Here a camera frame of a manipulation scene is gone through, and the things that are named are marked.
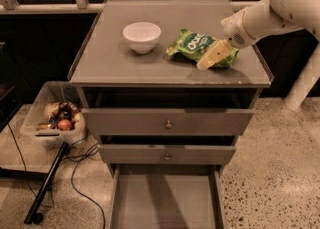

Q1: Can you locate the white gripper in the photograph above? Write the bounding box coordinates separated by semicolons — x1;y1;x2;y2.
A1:
197;9;258;70

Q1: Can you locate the green rice chip bag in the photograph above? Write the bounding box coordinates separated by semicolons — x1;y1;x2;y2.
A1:
166;29;239;68

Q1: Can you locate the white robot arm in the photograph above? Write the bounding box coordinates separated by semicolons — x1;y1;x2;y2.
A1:
197;0;320;70

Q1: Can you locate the grey drawer cabinet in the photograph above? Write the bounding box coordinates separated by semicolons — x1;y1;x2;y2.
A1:
67;0;274;229

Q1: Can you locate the brass top drawer knob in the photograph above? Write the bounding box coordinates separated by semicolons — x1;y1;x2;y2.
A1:
165;120;173;130

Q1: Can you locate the brass drawer knob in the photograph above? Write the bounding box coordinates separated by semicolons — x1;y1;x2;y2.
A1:
164;153;171;161
165;120;173;130

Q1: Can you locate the grey top drawer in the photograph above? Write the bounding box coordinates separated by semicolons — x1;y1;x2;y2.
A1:
82;108;254;136

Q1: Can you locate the grey drawer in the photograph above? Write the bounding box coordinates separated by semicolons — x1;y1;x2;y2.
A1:
107;165;227;229
99;144;236;165
82;108;254;136

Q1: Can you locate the brass middle drawer knob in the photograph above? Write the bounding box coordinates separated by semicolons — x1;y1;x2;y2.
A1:
164;153;171;161

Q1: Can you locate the grey middle drawer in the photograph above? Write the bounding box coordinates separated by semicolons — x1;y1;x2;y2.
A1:
99;144;236;165

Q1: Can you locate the grey bottom drawer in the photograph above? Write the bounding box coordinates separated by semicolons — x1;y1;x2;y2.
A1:
107;165;227;229

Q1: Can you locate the white ceramic bowl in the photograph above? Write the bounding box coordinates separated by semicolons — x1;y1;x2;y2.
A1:
122;22;161;54

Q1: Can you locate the red apple in bin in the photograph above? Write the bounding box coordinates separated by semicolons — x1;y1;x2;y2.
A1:
58;119;72;131

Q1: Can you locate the clear plastic storage bin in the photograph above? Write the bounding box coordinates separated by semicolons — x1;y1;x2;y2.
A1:
21;81;87;148

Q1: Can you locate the black metal stand leg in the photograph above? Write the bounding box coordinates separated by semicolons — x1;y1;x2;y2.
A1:
24;142;68;224

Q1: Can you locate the white diagonal post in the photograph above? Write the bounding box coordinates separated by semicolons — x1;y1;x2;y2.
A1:
285;44;320;110

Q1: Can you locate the thin black cable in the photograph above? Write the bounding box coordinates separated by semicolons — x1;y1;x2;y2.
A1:
6;122;54;209

